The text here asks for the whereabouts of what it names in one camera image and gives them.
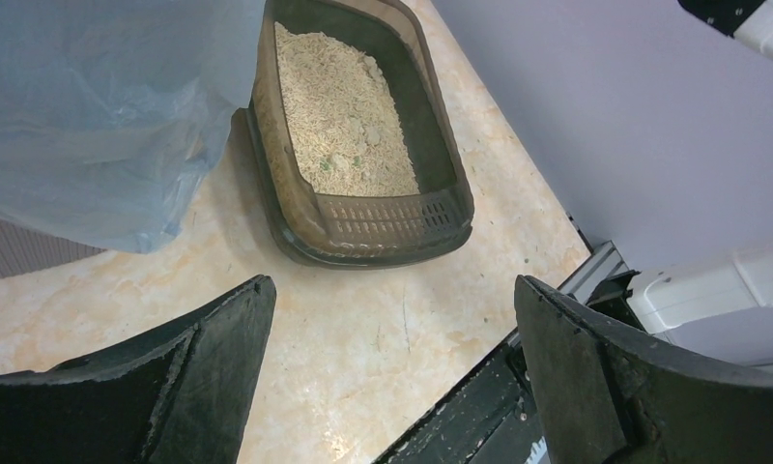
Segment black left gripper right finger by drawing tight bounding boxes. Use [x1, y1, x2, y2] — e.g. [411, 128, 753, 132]
[514, 275, 773, 463]

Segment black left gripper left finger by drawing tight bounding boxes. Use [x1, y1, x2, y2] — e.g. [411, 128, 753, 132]
[0, 275, 276, 463]

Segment grey plastic litter box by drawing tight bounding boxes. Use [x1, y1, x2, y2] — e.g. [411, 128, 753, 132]
[246, 1, 474, 269]

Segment blue plastic trash bag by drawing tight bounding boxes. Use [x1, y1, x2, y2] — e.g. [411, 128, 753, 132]
[0, 0, 265, 253]

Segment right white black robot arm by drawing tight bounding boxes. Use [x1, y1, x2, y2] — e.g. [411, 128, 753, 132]
[586, 1, 773, 334]

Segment beige pellet cat litter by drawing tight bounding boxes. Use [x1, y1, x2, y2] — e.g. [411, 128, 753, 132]
[274, 23, 420, 197]

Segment grey trash bin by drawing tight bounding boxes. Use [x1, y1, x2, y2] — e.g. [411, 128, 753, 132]
[0, 219, 104, 279]

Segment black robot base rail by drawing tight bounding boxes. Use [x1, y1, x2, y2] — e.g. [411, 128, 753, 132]
[375, 331, 550, 464]

